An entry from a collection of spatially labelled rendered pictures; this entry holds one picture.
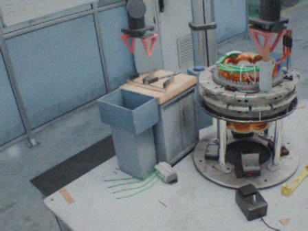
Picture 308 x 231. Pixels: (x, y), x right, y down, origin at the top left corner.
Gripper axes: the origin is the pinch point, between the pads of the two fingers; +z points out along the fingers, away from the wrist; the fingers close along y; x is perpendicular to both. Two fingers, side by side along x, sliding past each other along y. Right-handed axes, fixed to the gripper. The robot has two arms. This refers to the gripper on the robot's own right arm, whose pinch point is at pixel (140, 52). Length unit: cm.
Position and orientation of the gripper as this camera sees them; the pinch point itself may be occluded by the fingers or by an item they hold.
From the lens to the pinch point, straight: 114.1
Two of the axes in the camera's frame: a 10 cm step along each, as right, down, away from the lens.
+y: 7.5, 2.6, -6.1
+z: 1.1, 8.6, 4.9
